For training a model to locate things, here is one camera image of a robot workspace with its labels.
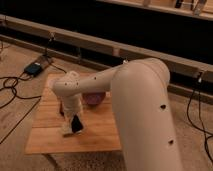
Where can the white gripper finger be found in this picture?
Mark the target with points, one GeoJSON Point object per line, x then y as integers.
{"type": "Point", "coordinates": [67, 123]}

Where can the purple bowl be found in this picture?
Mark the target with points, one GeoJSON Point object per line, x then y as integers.
{"type": "Point", "coordinates": [93, 99]}

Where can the white plastic cup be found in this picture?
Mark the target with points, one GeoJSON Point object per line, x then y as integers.
{"type": "Point", "coordinates": [51, 83]}

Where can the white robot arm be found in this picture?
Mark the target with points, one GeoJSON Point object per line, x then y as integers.
{"type": "Point", "coordinates": [140, 104]}

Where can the white sponge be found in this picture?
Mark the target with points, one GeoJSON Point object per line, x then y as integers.
{"type": "Point", "coordinates": [68, 132]}

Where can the red brown oblong object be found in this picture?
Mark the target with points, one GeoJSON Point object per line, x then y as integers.
{"type": "Point", "coordinates": [61, 109]}

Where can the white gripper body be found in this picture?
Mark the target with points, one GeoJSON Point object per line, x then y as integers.
{"type": "Point", "coordinates": [72, 108]}

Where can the dark teal power box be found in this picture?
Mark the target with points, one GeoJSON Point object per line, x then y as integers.
{"type": "Point", "coordinates": [33, 69]}

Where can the wooden board table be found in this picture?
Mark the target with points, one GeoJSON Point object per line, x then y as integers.
{"type": "Point", "coordinates": [99, 133]}

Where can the black eraser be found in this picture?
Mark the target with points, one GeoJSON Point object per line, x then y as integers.
{"type": "Point", "coordinates": [76, 124]}

